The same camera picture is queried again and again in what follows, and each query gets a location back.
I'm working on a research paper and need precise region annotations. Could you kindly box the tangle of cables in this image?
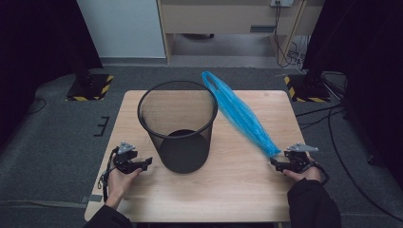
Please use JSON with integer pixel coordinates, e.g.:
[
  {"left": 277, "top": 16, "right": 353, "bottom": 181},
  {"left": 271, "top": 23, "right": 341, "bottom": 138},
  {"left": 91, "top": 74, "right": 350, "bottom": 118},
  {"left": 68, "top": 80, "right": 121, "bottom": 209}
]
[{"left": 286, "top": 36, "right": 311, "bottom": 75}]

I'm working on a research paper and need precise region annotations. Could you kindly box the beige wooden desk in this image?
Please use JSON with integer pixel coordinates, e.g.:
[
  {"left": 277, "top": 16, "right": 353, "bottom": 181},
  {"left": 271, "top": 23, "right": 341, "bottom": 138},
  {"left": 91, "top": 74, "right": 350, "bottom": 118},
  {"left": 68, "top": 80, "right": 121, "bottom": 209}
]
[{"left": 157, "top": 0, "right": 326, "bottom": 64}]

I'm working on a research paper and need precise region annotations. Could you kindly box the person's left hand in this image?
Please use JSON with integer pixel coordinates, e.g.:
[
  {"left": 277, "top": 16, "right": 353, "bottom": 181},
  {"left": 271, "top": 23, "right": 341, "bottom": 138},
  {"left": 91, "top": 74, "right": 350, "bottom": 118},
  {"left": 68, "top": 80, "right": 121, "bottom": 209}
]
[{"left": 105, "top": 167, "right": 144, "bottom": 211}]

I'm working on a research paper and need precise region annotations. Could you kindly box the black hanging cable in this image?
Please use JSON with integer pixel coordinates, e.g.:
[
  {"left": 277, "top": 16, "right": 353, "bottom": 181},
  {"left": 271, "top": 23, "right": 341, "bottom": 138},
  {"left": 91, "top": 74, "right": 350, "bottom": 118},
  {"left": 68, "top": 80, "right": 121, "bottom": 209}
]
[{"left": 273, "top": 2, "right": 297, "bottom": 68}]

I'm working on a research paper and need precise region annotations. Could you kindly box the black mesh waste bin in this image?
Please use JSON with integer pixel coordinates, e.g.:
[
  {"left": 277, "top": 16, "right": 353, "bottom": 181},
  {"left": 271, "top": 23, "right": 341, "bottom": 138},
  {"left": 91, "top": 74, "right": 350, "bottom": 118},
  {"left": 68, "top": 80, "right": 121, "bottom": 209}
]
[{"left": 137, "top": 80, "right": 220, "bottom": 175}]

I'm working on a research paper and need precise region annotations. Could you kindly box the thin black floor cable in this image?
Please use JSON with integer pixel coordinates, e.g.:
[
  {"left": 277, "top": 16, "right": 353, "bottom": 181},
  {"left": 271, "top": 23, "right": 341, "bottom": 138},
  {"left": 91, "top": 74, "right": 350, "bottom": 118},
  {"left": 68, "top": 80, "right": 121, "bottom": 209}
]
[{"left": 27, "top": 98, "right": 48, "bottom": 116}]

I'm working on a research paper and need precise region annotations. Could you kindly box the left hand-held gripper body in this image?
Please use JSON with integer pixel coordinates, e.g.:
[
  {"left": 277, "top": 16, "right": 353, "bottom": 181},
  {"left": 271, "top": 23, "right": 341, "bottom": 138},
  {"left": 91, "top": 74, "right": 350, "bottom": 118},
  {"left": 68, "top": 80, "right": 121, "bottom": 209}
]
[{"left": 112, "top": 141, "right": 139, "bottom": 175}]

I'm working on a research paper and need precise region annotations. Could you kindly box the black curtain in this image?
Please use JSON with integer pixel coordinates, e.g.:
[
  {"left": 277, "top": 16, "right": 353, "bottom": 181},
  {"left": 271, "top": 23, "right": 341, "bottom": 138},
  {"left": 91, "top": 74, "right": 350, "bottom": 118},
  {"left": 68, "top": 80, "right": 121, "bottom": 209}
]
[
  {"left": 0, "top": 0, "right": 105, "bottom": 150},
  {"left": 302, "top": 0, "right": 403, "bottom": 188}
]

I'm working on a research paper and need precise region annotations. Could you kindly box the person's right hand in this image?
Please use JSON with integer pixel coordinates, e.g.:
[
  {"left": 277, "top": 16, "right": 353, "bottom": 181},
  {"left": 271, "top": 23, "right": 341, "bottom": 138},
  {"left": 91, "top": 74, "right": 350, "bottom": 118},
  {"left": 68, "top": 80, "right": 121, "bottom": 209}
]
[{"left": 282, "top": 156, "right": 322, "bottom": 183}]

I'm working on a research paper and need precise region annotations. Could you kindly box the long black floor cable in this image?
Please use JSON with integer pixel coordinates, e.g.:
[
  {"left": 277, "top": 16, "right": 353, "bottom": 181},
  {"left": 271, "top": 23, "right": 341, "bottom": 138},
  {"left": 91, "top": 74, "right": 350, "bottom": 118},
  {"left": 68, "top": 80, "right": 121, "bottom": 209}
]
[{"left": 327, "top": 107, "right": 403, "bottom": 223}]

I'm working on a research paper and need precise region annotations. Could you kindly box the striped black stand base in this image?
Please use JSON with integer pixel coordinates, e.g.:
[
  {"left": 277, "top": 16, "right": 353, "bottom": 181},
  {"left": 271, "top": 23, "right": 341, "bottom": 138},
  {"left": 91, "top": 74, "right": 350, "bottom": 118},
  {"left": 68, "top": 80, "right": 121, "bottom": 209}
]
[
  {"left": 283, "top": 74, "right": 332, "bottom": 104},
  {"left": 65, "top": 73, "right": 114, "bottom": 103}
]

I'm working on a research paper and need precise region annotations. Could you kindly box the left hand-held gripper cable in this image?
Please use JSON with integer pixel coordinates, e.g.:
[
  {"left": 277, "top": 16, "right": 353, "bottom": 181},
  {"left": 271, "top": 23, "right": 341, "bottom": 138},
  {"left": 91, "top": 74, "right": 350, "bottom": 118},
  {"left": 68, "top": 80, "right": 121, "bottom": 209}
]
[{"left": 98, "top": 146, "right": 120, "bottom": 203}]

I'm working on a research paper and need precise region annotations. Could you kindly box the grey floor tape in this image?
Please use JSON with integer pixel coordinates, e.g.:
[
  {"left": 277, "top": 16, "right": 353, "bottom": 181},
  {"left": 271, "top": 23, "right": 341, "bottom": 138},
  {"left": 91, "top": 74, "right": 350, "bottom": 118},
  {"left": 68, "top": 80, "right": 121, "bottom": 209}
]
[{"left": 79, "top": 194, "right": 104, "bottom": 204}]

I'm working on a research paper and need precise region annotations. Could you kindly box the blue plastic bag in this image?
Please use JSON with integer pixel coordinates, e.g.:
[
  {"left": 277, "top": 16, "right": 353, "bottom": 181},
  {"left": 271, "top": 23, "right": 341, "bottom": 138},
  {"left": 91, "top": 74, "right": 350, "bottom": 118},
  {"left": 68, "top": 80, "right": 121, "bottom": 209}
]
[{"left": 201, "top": 70, "right": 281, "bottom": 159}]

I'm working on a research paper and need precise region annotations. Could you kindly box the white wall socket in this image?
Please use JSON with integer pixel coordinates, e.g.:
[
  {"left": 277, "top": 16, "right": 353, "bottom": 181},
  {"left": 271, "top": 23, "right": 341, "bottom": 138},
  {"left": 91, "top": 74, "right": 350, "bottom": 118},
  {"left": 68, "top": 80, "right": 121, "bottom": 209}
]
[{"left": 269, "top": 0, "right": 295, "bottom": 8}]

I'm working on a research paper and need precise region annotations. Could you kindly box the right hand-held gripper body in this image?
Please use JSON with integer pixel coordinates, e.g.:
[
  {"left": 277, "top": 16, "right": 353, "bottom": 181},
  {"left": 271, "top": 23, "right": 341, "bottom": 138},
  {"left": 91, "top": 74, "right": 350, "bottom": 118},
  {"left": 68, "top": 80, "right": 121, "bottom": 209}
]
[{"left": 283, "top": 142, "right": 319, "bottom": 174}]

